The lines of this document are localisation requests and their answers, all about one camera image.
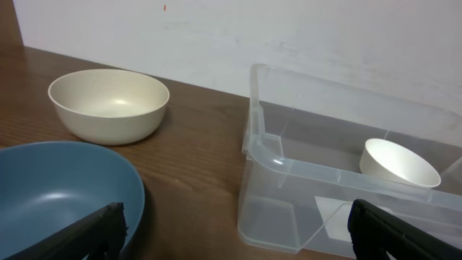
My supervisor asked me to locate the clear plastic storage bin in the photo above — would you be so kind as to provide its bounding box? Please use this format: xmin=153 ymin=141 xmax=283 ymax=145
xmin=237 ymin=64 xmax=461 ymax=258

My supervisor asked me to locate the cream bowl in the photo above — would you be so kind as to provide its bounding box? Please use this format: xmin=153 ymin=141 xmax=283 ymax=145
xmin=48 ymin=69 xmax=170 ymax=145

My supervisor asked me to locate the white small bowl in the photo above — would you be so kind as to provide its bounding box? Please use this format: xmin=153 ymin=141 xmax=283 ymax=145
xmin=359 ymin=139 xmax=441 ymax=189

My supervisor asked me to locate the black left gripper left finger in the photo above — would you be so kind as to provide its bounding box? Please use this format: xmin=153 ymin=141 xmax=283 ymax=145
xmin=6 ymin=202 xmax=127 ymax=260

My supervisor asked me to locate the blue bowl near gripper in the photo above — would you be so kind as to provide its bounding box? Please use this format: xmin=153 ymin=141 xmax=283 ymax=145
xmin=1 ymin=142 xmax=145 ymax=259

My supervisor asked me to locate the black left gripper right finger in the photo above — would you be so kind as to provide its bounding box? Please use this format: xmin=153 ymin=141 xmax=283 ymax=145
xmin=347 ymin=199 xmax=461 ymax=260

